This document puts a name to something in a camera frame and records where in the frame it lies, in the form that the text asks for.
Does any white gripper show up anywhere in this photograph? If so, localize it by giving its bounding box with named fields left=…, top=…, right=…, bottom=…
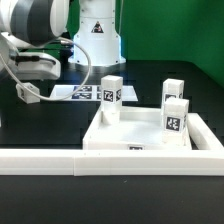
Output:
left=0, top=32, right=61, bottom=80

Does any white square tabletop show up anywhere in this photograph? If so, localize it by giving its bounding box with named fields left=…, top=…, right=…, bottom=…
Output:
left=83, top=106, right=192, bottom=151

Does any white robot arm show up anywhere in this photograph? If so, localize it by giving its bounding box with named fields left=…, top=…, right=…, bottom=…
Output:
left=0, top=0, right=126, bottom=80

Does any white sheet with AprilTags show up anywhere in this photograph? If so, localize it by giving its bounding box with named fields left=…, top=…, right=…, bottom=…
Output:
left=50, top=85, right=138, bottom=102

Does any white L-shaped obstacle fence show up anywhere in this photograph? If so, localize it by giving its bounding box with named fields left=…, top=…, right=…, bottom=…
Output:
left=0, top=112, right=224, bottom=177

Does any white cable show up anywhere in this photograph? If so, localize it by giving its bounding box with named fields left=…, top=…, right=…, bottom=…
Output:
left=0, top=38, right=93, bottom=102

